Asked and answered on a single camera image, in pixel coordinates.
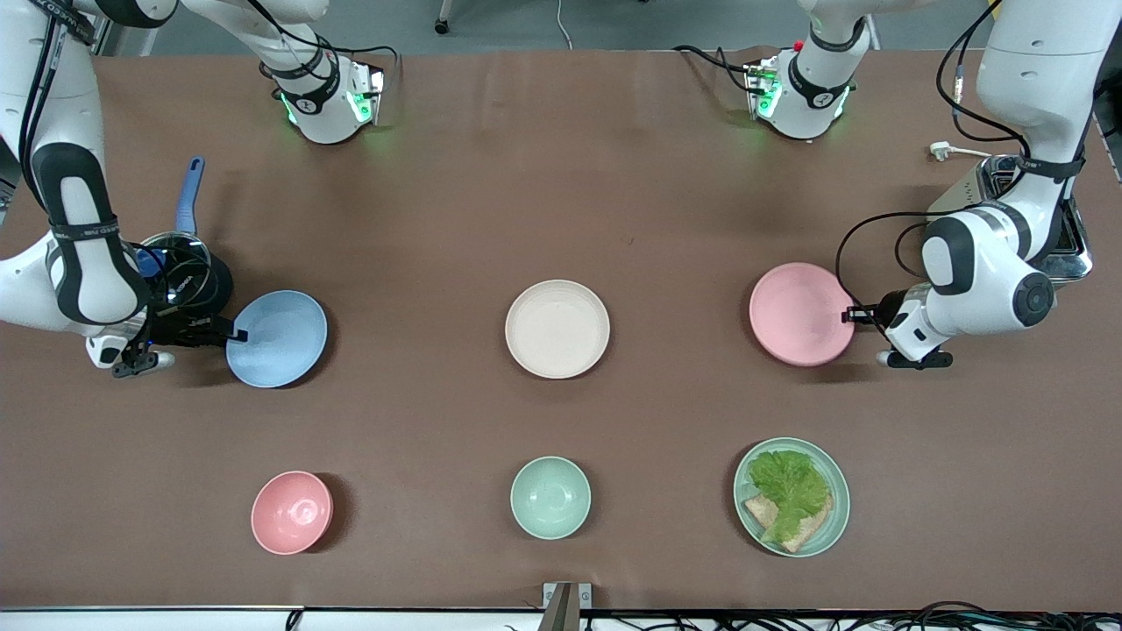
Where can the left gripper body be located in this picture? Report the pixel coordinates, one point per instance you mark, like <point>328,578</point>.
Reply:
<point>879,311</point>

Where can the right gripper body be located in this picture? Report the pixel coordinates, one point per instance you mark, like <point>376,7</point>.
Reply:
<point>200,329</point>

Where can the blue plate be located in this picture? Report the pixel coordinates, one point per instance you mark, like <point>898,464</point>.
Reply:
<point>280,342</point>

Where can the pink plate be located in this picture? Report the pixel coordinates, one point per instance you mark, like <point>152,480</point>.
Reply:
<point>798,315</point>

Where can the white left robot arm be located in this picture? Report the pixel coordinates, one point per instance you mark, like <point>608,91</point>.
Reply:
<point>1034,70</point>

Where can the glass lid with blue knob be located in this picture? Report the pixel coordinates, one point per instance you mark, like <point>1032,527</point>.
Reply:
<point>188,272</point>

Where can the dark blue saucepan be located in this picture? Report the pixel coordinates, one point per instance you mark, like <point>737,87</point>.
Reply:
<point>188,193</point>

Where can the beige chrome toaster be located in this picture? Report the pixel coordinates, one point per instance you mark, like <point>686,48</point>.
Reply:
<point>969,193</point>

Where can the green lettuce leaf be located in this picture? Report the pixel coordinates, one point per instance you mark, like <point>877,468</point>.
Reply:
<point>789,482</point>

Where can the pink bowl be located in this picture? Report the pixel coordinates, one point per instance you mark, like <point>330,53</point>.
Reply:
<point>291,513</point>

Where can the green plate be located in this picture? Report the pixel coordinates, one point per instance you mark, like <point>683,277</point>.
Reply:
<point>837,513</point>

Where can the brown bread slice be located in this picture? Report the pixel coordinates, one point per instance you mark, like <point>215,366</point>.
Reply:
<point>811,531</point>

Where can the brown table cover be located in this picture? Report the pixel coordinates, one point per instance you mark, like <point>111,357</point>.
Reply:
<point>438,219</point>

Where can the beige plate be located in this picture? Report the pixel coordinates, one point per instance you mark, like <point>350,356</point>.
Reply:
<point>557,329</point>

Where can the green bowl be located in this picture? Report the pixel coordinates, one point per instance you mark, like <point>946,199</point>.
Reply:
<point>550,498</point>

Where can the black chair caster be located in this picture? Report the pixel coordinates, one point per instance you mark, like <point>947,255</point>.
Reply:
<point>443,22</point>

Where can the aluminium frame profile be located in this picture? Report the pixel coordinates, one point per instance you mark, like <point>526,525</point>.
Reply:
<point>105,35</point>

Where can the grey metal mount bracket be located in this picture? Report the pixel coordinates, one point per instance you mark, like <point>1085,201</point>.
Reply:
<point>565,605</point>

